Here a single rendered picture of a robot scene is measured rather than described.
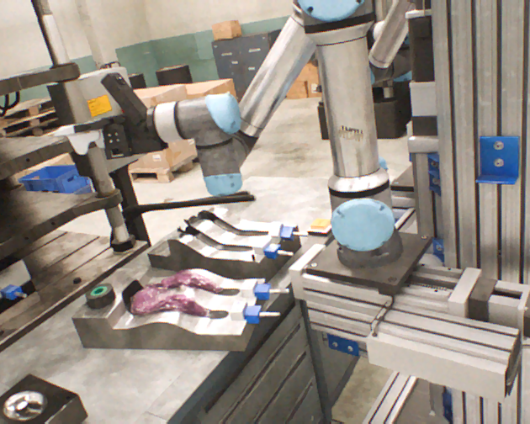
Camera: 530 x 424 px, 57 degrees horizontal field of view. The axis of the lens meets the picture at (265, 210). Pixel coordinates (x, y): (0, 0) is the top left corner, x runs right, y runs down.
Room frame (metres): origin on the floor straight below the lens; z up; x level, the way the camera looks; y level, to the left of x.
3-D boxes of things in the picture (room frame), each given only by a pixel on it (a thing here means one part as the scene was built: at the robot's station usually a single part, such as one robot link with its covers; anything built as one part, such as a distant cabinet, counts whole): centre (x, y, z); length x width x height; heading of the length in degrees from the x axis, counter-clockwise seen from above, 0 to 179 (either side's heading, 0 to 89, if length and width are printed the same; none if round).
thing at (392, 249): (1.00, -0.22, 1.09); 0.15 x 0.15 x 0.10
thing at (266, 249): (1.37, 0.00, 0.89); 0.13 x 0.05 x 0.05; 54
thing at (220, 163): (0.95, 0.07, 1.34); 0.11 x 0.08 x 0.11; 165
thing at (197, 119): (0.93, 0.07, 1.43); 0.11 x 0.08 x 0.09; 75
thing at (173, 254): (1.58, 0.18, 0.87); 0.50 x 0.26 x 0.14; 54
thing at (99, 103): (2.16, 0.62, 0.74); 0.31 x 0.22 x 1.47; 144
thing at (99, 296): (1.25, 0.52, 0.93); 0.08 x 0.08 x 0.04
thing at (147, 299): (1.24, 0.32, 0.90); 0.26 x 0.18 x 0.08; 71
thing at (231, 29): (9.02, 0.02, 1.26); 0.42 x 0.33 x 0.29; 53
